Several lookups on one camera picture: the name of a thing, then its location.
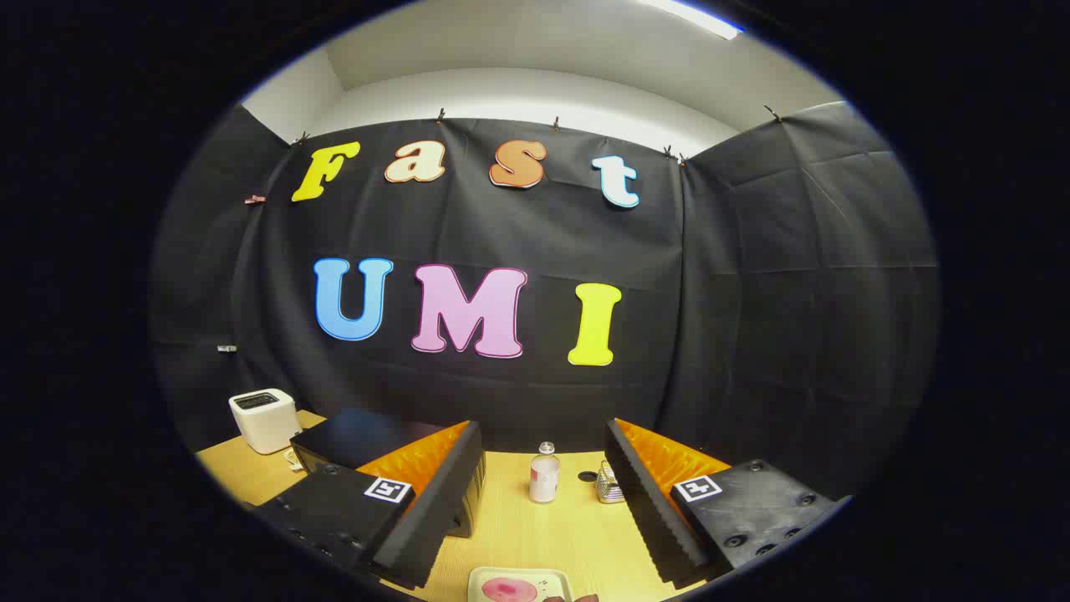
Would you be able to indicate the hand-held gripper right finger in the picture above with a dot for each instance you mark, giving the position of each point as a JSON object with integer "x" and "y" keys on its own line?
{"x": 648, "y": 510}

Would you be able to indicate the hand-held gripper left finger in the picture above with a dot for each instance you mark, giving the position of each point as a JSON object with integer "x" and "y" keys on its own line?
{"x": 435, "y": 510}

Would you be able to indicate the black toaster oven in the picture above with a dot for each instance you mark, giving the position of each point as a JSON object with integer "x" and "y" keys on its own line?
{"x": 351, "y": 439}

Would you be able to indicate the pink ham slice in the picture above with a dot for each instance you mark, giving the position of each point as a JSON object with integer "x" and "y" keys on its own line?
{"x": 510, "y": 590}

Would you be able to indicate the cream rectangular dish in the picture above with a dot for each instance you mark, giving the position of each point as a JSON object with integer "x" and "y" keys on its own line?
{"x": 556, "y": 581}

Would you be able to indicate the white bread toaster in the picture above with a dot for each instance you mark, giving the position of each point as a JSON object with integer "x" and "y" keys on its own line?
{"x": 267, "y": 422}

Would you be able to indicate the small clear glass bottle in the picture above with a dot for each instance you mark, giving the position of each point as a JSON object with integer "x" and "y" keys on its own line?
{"x": 544, "y": 481}

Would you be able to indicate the white divided snack dish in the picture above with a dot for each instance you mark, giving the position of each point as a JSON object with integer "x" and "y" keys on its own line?
{"x": 292, "y": 459}

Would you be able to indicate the black backdrop cloth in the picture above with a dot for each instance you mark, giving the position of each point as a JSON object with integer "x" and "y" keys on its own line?
{"x": 710, "y": 334}

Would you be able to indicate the ceiling light strip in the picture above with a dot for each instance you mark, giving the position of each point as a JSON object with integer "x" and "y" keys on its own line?
{"x": 694, "y": 17}

